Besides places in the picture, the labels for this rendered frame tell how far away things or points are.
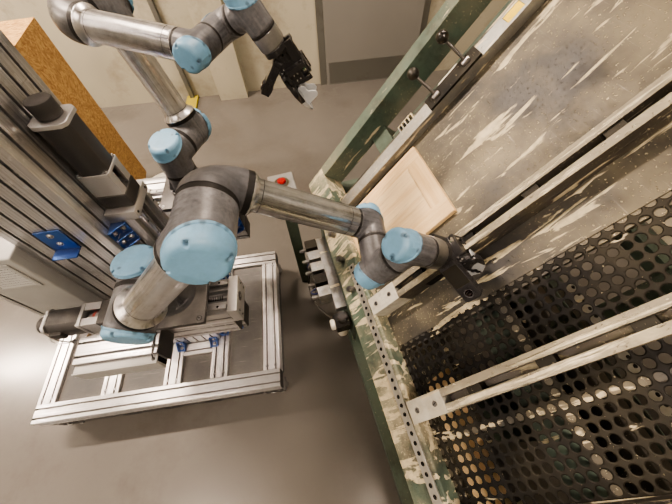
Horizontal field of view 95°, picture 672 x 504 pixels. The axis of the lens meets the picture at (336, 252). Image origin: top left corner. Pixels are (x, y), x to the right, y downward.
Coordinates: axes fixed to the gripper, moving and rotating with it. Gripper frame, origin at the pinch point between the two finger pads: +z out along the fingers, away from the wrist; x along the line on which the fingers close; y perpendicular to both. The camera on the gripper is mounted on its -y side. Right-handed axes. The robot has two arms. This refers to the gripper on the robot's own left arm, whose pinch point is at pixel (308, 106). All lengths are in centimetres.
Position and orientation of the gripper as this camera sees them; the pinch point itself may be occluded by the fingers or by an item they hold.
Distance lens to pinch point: 111.8
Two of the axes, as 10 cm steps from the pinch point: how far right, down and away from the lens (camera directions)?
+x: -1.2, -8.4, 5.4
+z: 5.0, 4.2, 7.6
